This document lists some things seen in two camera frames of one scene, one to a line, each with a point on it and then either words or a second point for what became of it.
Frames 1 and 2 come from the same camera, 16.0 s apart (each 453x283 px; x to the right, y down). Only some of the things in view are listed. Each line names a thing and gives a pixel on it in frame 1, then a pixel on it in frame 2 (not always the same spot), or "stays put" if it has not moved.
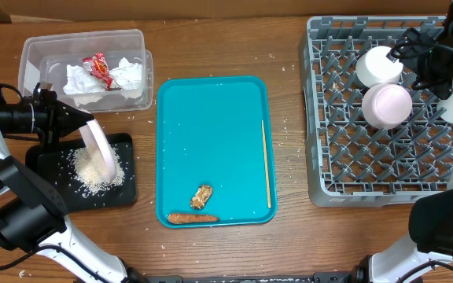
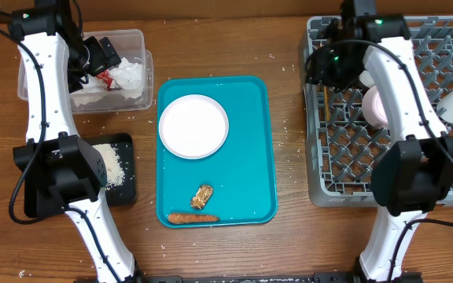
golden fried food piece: [201, 196] stays put
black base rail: [315, 277] stays put
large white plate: [98, 152] → [193, 126]
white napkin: [128, 78] stays put
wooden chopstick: [268, 195] → [325, 93]
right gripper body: [429, 62] → [340, 66]
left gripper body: [43, 117] → [90, 59]
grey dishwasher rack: [351, 162] stays put
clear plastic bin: [104, 71] stays put
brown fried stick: [178, 218] stays put
